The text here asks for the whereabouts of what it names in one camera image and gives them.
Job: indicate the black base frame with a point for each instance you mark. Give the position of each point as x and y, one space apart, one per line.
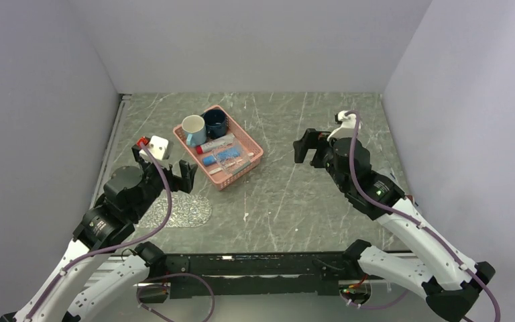
322 273

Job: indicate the aluminium rail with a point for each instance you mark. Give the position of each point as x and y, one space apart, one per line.
111 146

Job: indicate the light blue mug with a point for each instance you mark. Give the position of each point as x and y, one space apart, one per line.
194 129

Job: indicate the dark blue mug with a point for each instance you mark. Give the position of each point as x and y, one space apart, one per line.
215 123

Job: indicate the clear textured oval tray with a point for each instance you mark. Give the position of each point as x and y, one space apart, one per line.
188 211

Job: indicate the clear plastic toothbrush case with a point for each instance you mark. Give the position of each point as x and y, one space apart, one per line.
231 166

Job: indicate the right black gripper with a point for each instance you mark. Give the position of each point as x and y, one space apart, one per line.
311 139

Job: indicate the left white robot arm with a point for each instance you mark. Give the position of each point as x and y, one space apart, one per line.
105 228

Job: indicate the pink perforated plastic basket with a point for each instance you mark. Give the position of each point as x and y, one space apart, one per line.
221 180

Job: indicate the blue toothpaste tube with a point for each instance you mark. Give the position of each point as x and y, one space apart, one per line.
221 156

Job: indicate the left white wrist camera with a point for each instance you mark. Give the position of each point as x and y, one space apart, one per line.
160 148

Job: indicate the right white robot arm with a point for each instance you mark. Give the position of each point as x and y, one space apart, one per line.
449 281

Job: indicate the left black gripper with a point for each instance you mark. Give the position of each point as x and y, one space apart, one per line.
187 176

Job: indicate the white red-capped toothpaste tube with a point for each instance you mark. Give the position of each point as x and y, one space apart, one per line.
214 144

